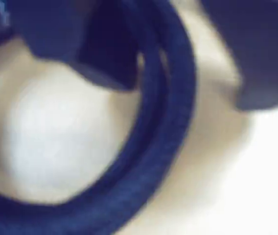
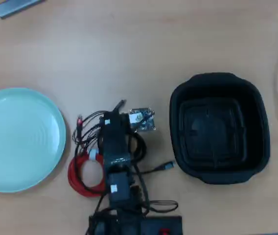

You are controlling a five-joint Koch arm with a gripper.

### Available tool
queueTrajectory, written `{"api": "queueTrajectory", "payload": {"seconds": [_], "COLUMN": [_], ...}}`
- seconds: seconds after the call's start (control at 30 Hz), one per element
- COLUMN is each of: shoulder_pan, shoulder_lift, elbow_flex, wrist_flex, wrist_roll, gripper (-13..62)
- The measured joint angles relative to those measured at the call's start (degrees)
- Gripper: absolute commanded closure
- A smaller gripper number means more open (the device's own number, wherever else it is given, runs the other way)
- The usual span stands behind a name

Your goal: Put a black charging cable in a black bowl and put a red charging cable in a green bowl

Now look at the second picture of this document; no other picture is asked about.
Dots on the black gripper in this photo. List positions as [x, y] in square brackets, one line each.
[115, 139]

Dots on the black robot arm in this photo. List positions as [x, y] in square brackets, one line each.
[119, 186]

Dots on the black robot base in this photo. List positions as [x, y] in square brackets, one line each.
[153, 224]

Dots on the black square plastic bowl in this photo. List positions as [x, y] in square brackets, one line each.
[218, 137]

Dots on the light green round bowl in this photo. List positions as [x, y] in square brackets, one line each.
[19, 139]

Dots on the grey usb hub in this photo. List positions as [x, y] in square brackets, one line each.
[16, 7]

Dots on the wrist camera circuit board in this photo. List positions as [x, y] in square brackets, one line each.
[142, 120]

